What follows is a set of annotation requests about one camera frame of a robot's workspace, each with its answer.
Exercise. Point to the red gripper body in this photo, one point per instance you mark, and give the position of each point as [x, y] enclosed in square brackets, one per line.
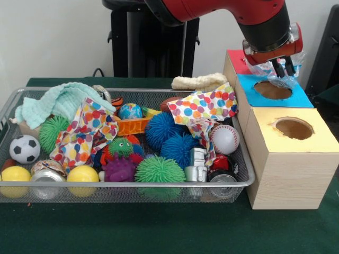
[275, 54]

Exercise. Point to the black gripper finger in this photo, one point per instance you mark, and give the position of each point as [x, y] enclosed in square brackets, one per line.
[279, 69]
[290, 66]

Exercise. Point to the cream cloth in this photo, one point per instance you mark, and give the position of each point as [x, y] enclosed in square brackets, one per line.
[198, 80]

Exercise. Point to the polka dot cloth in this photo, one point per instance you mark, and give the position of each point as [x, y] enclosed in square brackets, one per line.
[204, 107]
[84, 132]

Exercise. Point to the brown toy football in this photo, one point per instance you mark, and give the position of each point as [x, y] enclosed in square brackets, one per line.
[169, 103]

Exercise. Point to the silver toy robot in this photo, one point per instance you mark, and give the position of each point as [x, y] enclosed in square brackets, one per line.
[196, 165]

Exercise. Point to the mint green cloth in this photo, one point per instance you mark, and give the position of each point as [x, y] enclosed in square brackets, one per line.
[61, 103]

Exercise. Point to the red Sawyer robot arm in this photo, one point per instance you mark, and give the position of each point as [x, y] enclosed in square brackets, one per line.
[251, 16]

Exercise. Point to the wooden box with three holes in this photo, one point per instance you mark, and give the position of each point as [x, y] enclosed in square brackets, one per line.
[291, 180]

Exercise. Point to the silver mesh bin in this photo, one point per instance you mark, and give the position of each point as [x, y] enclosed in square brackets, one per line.
[172, 189]

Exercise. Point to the black upright panel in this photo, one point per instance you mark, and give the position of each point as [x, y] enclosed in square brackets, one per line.
[325, 53]

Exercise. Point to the green covered side table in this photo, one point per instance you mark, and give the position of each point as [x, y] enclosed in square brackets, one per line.
[331, 94]

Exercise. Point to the white baseball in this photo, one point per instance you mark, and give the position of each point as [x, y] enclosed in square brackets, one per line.
[224, 139]

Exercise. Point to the blue spiky ball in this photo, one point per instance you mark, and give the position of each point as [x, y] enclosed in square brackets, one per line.
[169, 132]

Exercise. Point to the purple spiky toy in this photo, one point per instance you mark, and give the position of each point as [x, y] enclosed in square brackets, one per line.
[119, 169]

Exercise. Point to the dark green table cloth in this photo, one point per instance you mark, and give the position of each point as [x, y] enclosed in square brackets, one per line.
[159, 227]

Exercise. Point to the yellow tennis ball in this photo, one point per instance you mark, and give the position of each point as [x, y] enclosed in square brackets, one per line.
[82, 176]

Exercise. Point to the black and white soccer ball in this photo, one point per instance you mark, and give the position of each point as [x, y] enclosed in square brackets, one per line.
[25, 149]

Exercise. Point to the smooth yellow ball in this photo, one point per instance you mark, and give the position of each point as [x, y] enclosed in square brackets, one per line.
[14, 176]

